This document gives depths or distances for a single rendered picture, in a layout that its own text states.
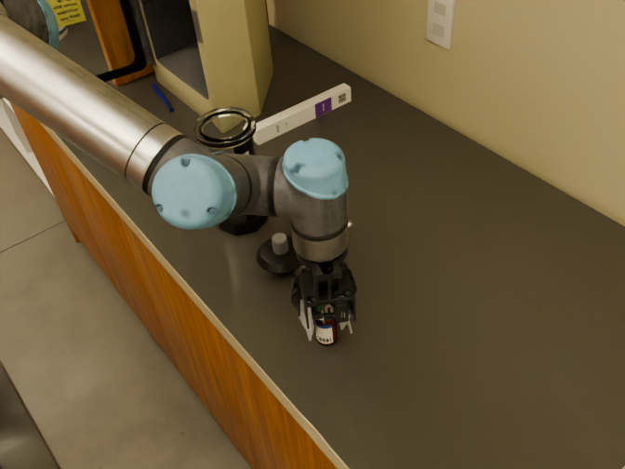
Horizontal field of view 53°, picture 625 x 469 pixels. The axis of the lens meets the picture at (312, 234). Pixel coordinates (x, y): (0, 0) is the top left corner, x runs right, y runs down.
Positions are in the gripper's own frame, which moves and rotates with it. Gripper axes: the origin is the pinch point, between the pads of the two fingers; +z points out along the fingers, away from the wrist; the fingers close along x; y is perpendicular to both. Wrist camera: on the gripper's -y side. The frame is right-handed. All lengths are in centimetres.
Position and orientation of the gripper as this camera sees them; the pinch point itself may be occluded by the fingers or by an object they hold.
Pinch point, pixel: (325, 322)
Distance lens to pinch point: 100.7
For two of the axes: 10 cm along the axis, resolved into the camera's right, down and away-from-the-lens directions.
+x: 9.8, -1.6, 0.7
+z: 0.6, 7.1, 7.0
